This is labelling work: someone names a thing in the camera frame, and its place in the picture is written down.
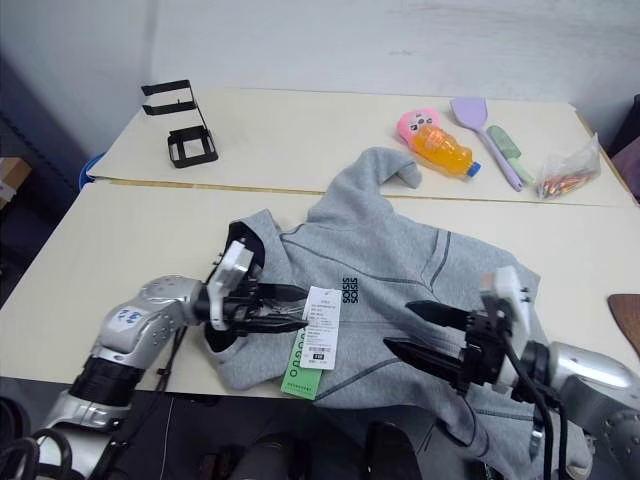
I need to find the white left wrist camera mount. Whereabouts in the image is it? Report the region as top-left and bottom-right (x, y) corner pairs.
(206, 239), (253, 332)

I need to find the green silicone brush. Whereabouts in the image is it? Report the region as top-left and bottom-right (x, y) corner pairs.
(485, 124), (536, 186)

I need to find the dark rounded shape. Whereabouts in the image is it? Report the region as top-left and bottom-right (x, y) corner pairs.
(227, 433), (314, 480)

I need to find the black metal wire stand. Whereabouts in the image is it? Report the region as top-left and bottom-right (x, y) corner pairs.
(140, 78), (220, 171)

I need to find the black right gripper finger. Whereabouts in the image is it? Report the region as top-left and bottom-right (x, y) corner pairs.
(383, 339), (467, 387)
(405, 299), (472, 331)

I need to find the brown wooden board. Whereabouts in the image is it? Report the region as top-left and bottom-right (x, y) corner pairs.
(606, 293), (640, 359)

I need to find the orange drink bottle blue cap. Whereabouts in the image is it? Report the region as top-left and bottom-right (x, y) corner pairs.
(410, 125), (483, 180)

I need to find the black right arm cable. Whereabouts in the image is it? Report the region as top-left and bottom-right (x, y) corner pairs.
(492, 294), (571, 480)

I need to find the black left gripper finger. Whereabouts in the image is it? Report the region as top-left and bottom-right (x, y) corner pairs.
(256, 283), (313, 306)
(246, 311), (308, 336)

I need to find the white paper hang tag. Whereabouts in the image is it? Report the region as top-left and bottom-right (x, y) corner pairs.
(301, 285), (343, 372)

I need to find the pink plush toy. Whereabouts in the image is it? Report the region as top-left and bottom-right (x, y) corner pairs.
(396, 108), (444, 147)

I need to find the brown cardboard box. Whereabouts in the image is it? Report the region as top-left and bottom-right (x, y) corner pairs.
(0, 155), (33, 207)

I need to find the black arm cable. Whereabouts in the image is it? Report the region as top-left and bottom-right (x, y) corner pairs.
(97, 322), (189, 480)
(492, 294), (571, 480)

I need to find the clear bag of candies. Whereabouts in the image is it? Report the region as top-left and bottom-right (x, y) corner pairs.
(535, 131), (602, 201)

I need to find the green paper hang tag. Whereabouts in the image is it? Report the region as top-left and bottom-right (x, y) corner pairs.
(280, 324), (327, 402)

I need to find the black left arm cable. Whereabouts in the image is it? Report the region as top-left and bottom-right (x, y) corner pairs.
(97, 322), (189, 480)

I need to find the black coiled cable bundle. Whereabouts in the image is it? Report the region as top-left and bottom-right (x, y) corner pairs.
(0, 394), (76, 480)

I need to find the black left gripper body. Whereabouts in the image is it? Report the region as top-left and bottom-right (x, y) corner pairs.
(221, 272), (270, 336)

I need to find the purple silicone spatula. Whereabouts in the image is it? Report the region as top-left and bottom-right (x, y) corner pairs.
(448, 95), (526, 193)

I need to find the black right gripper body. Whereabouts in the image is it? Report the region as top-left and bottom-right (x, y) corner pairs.
(451, 294), (516, 394)

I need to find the grey hooded zip jacket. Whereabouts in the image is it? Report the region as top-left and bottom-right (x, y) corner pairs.
(204, 146), (597, 480)

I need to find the purple seat cushion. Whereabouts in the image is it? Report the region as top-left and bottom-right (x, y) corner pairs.
(611, 139), (640, 202)

